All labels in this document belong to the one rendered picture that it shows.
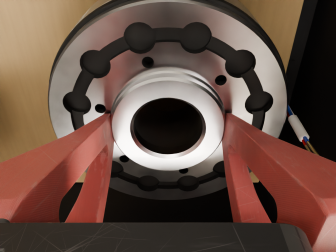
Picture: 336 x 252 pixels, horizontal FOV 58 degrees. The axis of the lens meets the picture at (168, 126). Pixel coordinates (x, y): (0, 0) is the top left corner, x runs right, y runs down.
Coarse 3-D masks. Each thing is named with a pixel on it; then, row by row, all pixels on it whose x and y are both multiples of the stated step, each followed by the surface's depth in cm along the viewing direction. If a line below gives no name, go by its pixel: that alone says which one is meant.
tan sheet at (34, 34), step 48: (0, 0) 13; (48, 0) 13; (96, 0) 13; (240, 0) 13; (288, 0) 13; (0, 48) 14; (48, 48) 14; (288, 48) 14; (0, 96) 16; (0, 144) 18
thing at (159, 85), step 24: (168, 72) 12; (120, 96) 12; (144, 96) 12; (168, 96) 12; (192, 96) 12; (216, 96) 12; (120, 120) 12; (216, 120) 12; (120, 144) 13; (144, 144) 13; (192, 144) 13; (216, 144) 13; (168, 168) 14
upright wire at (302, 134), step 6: (288, 108) 14; (288, 114) 14; (294, 114) 13; (288, 120) 13; (294, 120) 13; (294, 126) 13; (300, 126) 12; (300, 132) 12; (306, 132) 12; (300, 138) 12; (306, 138) 12; (306, 144) 12; (312, 150) 11
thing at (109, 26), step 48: (144, 0) 10; (192, 0) 10; (96, 48) 11; (144, 48) 11; (192, 48) 11; (240, 48) 11; (48, 96) 12; (96, 96) 12; (240, 96) 12; (144, 192) 16; (192, 192) 16
